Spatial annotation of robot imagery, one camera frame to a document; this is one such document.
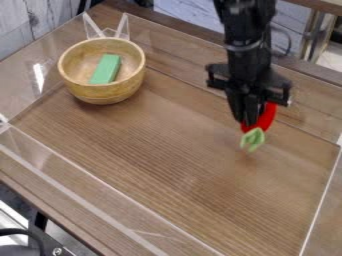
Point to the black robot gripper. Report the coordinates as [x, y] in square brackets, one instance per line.
[248, 81]

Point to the red plush fruit green stem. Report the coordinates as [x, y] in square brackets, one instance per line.
[253, 133]

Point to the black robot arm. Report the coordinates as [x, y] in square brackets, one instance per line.
[245, 19]

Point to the metal table leg background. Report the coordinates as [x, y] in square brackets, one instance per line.
[316, 35]

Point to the clear acrylic tray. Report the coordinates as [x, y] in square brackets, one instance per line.
[145, 177]

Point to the green rectangular block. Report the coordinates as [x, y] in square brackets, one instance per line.
[106, 69]

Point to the light wooden bowl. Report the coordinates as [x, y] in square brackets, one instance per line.
[76, 65]

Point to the black metal table bracket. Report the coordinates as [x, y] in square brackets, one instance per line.
[49, 247]

